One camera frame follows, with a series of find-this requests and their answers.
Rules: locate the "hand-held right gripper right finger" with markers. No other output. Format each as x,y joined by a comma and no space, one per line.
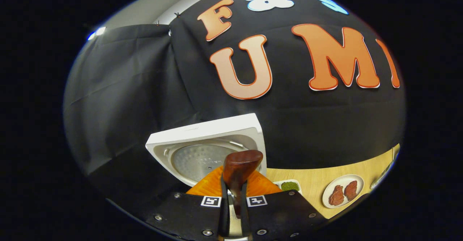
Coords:
282,215

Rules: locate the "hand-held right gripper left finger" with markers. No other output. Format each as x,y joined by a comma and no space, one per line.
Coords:
188,215

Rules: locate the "dark wooden spoon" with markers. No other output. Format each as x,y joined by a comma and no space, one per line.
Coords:
240,165

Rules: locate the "white rice cooker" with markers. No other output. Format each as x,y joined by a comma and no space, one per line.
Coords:
202,129

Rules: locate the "green mung beans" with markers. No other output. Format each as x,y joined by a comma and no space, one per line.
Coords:
289,186

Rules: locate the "white divided tray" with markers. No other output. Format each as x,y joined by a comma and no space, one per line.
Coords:
277,184

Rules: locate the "large red meat piece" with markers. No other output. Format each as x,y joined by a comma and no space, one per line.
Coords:
336,195

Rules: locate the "round white plate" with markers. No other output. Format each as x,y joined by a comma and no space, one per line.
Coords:
334,180

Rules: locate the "small red meat piece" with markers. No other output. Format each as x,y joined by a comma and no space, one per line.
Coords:
351,190

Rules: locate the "black backdrop cloth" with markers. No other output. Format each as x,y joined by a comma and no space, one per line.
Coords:
126,89

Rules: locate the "ceiling light panel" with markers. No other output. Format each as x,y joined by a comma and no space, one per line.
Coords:
96,33

